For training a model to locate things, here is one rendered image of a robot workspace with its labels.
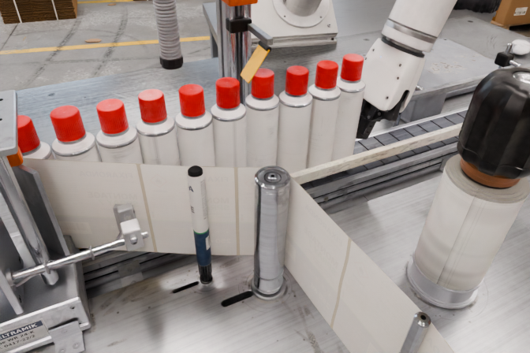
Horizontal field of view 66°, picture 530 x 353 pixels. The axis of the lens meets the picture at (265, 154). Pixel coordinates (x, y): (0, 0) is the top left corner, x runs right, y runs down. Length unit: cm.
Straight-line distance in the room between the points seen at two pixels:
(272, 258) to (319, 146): 25
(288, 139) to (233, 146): 10
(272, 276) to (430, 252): 19
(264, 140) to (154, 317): 29
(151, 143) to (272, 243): 21
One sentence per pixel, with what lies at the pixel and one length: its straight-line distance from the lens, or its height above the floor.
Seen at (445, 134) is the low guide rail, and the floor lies 91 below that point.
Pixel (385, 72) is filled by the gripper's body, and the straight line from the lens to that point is 71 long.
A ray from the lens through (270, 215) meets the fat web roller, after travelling 44.
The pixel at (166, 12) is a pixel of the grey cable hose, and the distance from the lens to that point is 61.
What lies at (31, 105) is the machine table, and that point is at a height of 83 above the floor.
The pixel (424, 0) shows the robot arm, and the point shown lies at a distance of 69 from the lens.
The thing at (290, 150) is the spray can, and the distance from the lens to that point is 66.
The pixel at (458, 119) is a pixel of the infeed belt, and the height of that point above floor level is 88.
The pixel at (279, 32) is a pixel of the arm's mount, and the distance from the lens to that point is 136.
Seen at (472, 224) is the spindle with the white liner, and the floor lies 102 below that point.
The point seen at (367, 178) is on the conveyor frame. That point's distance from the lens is 76.
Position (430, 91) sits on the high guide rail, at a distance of 90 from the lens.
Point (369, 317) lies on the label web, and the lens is 42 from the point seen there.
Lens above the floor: 134
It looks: 36 degrees down
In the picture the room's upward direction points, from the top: 2 degrees clockwise
